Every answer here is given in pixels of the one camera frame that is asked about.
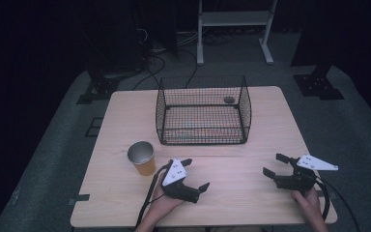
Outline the person's right hand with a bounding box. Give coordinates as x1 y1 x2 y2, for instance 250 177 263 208
291 188 324 223

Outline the orange metal cup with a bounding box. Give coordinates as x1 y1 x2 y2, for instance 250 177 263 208
127 140 157 177

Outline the black wire mesh basket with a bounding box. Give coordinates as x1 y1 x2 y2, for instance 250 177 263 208
155 75 253 146

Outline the right hand-held gripper black cable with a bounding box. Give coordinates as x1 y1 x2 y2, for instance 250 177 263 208
314 175 362 232

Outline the person's left hand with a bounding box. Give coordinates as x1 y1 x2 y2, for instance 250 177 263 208
147 173 186 219

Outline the black tape strip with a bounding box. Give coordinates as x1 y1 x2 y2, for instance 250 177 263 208
68 193 91 207

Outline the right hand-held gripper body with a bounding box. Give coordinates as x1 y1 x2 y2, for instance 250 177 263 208
273 154 339 195

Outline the left hand-held gripper black cable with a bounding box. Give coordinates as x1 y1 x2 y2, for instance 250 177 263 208
134 159 174 228

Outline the white metal desk frame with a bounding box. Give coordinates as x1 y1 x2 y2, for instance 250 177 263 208
196 0 279 67

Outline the black floor cable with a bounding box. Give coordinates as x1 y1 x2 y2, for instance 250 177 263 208
177 47 200 89
130 52 167 92

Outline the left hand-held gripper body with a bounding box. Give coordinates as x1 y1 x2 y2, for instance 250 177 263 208
161 158 201 205

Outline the black tape floor outline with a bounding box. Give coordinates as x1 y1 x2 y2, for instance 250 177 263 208
84 117 104 138

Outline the hand-held gripper black cable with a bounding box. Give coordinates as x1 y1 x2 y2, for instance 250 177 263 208
314 175 362 232
134 159 174 228

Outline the black metal stand base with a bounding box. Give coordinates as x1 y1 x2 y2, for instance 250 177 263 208
75 59 121 105
293 62 346 102

